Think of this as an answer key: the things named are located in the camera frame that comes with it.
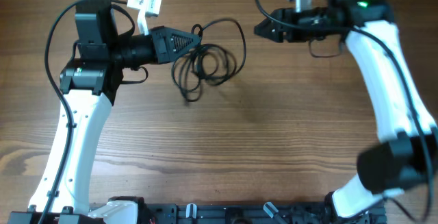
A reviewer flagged thick black HDMI cable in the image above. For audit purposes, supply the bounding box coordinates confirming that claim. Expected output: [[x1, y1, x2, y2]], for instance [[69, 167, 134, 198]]
[[170, 18, 247, 103]]

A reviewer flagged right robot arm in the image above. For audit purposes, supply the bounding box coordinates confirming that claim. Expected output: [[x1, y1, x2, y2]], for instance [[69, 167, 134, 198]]
[[254, 0, 437, 223]]

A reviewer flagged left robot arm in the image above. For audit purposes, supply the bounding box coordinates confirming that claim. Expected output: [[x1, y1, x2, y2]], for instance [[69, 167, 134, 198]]
[[9, 0, 201, 223]]

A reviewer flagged left camera cable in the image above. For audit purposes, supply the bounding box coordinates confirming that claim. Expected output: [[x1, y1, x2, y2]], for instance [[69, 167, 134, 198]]
[[36, 0, 128, 224]]

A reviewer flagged camera cable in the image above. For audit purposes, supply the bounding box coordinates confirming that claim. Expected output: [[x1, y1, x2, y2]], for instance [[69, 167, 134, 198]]
[[36, 0, 128, 224], [253, 0, 435, 223]]

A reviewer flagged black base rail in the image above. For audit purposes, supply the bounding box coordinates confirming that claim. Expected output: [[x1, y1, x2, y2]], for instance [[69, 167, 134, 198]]
[[85, 201, 387, 224]]

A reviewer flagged right camera cable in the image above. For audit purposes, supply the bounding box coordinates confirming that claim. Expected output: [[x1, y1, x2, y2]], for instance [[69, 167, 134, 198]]
[[253, 0, 435, 223]]

